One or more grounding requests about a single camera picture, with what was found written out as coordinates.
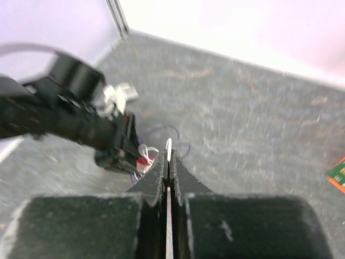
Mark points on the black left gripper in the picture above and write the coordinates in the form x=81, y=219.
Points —
x=114, y=140

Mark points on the aluminium corner post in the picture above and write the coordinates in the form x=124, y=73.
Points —
x=118, y=17

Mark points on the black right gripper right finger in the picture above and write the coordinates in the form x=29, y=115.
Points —
x=210, y=225

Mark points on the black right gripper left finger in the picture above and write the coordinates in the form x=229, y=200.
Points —
x=126, y=225

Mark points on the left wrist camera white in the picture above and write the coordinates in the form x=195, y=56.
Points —
x=112, y=101

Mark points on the orange green carton box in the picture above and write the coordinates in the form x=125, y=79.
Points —
x=336, y=176

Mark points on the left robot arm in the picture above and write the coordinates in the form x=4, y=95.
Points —
x=74, y=102

